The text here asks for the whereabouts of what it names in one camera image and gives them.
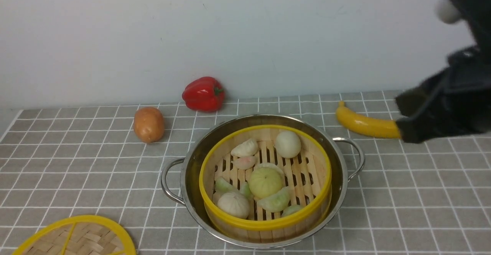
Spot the yellow-rimmed bamboo steamer basket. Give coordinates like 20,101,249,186
199,125,333,243

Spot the white bun with pleats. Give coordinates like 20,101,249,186
216,192,250,219

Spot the brown potato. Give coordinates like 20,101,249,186
133,107,165,144

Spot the pink-tinted dumpling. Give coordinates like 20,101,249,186
231,156,257,170

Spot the white dumpling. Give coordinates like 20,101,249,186
231,138,259,158

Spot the light green dumpling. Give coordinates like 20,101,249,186
256,187,291,213

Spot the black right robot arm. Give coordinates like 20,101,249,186
395,0,491,143

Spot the large pale green bun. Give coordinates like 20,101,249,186
248,168,284,199

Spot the white round bun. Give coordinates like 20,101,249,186
275,130,302,159

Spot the red bell pepper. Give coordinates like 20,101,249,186
182,76,226,112

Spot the grey checked tablecloth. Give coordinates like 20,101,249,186
0,91,491,255

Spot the yellow-rimmed woven steamer lid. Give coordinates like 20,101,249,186
13,215,137,255

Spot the pale green dumpling edge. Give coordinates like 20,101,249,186
281,204,304,218

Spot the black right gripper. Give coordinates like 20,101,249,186
395,46,491,143

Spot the yellow banana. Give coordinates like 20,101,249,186
335,100,401,138

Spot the small green dumpling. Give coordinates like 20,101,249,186
239,181,253,200

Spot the stainless steel pot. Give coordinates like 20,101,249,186
161,114,366,249

